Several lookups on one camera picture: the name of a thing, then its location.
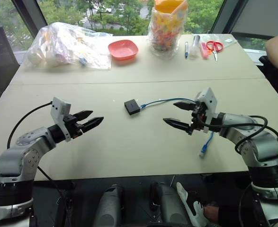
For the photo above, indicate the black adapter box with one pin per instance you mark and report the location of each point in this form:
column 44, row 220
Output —
column 131, row 107

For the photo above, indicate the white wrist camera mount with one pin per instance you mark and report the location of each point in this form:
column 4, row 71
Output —
column 58, row 110
column 211, row 99

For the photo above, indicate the bag of colourful items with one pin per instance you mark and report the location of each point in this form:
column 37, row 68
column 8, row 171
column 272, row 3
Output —
column 164, row 35

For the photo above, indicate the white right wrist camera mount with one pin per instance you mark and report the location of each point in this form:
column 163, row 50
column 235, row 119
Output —
column 211, row 99

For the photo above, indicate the person's black clothing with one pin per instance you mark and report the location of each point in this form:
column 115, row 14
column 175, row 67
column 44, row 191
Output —
column 271, row 71

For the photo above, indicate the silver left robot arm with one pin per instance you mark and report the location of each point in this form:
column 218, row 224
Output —
column 22, row 156

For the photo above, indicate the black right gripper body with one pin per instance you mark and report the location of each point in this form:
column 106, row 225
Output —
column 196, row 120

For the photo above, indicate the white and black shoe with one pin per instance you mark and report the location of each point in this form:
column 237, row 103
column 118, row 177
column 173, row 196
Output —
column 193, row 208

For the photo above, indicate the clear plastic bag of items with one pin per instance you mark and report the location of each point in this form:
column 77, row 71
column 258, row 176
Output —
column 58, row 47

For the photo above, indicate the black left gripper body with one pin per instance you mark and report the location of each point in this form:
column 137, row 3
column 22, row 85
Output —
column 73, row 126

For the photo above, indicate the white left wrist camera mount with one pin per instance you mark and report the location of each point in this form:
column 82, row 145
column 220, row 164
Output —
column 58, row 110

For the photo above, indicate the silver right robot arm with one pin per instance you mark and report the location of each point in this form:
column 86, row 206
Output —
column 259, row 151

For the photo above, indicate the blue pen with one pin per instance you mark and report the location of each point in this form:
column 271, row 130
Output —
column 186, row 49

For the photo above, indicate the person's bare forearm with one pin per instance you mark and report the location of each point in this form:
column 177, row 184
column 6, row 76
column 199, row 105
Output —
column 277, row 52

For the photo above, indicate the flat clear zip bag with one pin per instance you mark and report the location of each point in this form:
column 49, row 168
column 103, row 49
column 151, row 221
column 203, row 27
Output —
column 227, row 41

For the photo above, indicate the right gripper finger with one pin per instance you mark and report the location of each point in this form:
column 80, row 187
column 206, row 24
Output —
column 185, row 106
column 179, row 124

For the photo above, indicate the pink highlighter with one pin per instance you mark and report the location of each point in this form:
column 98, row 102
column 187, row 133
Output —
column 203, row 50

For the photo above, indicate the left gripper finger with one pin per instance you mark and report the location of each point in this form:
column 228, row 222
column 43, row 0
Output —
column 93, row 123
column 84, row 114

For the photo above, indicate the dark window frame post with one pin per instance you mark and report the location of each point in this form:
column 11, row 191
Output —
column 228, row 16
column 28, row 16

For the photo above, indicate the clear plastic tube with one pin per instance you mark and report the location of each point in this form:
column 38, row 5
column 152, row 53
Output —
column 194, row 47

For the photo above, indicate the dark grey rounded shape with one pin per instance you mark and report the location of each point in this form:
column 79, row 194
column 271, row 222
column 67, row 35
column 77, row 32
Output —
column 110, row 208
column 169, row 208

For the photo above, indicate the pink plastic bowl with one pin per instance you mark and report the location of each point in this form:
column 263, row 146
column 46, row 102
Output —
column 123, row 49

